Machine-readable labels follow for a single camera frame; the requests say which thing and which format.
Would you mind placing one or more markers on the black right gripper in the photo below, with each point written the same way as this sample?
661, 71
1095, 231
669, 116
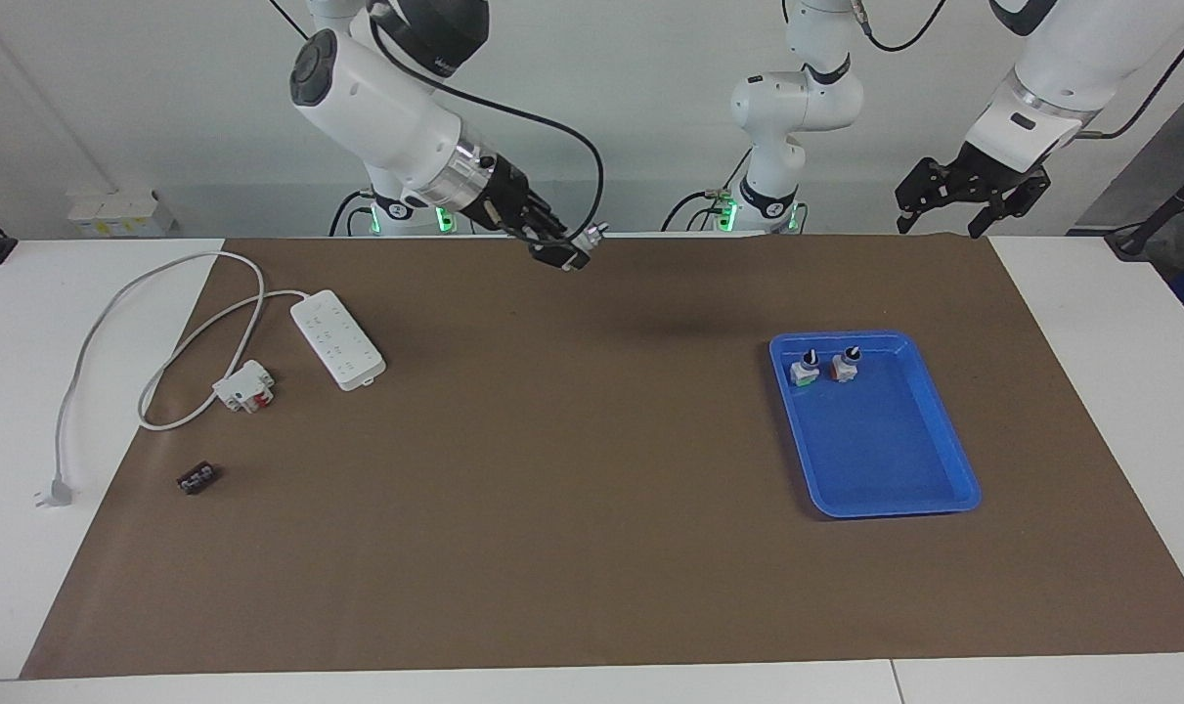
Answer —
504, 196

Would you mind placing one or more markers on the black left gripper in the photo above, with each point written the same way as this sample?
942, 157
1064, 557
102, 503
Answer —
992, 176

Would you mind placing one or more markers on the orange white rotary switch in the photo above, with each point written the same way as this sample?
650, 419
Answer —
590, 238

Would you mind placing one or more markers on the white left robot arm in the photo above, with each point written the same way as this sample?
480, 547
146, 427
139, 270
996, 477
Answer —
797, 98

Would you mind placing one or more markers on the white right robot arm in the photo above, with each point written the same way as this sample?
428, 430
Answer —
376, 108

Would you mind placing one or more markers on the black stand base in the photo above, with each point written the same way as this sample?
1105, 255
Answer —
1134, 240

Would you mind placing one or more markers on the white power strip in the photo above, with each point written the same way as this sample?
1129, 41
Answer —
337, 337

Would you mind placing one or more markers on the brown paper table mat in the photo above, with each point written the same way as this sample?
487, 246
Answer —
592, 489

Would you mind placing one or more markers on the blue plastic tray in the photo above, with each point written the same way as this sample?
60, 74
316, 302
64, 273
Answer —
885, 450

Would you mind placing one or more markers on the white red circuit breaker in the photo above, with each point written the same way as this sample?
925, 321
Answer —
244, 386

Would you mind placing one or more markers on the small dark terminal block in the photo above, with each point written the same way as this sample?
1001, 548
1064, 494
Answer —
197, 479

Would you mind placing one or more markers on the white background boxes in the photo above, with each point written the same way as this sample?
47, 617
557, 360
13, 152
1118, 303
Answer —
112, 210

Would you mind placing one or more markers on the red base rotary switch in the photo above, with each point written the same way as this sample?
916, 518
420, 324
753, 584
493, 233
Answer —
845, 369

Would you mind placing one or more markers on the green base rotary switch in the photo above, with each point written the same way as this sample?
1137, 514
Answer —
804, 372

